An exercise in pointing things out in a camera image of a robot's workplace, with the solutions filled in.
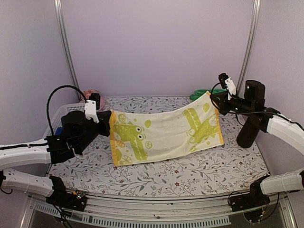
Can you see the dark brown cylinder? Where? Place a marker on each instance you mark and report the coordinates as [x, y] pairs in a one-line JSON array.
[[249, 131]]

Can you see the green microfiber towel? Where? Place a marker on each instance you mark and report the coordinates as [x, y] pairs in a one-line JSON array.
[[198, 93]]

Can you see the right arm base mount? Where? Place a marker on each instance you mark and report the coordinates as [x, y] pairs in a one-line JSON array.
[[239, 201]]

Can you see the blue rolled towel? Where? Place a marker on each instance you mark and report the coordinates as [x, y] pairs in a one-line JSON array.
[[59, 131]]

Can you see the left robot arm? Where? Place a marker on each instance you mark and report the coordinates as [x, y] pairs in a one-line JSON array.
[[24, 154]]

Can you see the yellow-green crocodile towel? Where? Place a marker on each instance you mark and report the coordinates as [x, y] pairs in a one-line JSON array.
[[144, 138]]

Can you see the pink plate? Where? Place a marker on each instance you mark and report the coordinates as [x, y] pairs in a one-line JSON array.
[[102, 102]]

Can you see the floral patterned table mat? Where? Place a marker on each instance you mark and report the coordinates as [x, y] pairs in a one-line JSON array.
[[218, 170]]

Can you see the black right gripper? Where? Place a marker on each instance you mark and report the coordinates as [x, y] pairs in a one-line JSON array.
[[223, 103]]

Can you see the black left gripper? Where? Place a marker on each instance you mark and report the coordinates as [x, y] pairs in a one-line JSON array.
[[105, 120]]

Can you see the aluminium front rail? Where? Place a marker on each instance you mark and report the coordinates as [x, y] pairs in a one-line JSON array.
[[110, 211]]

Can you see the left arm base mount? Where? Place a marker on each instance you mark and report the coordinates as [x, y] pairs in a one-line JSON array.
[[75, 200]]

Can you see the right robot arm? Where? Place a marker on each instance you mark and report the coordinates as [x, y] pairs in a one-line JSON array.
[[288, 133]]

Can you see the white plastic basket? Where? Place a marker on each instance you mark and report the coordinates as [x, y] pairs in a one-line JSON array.
[[64, 110]]

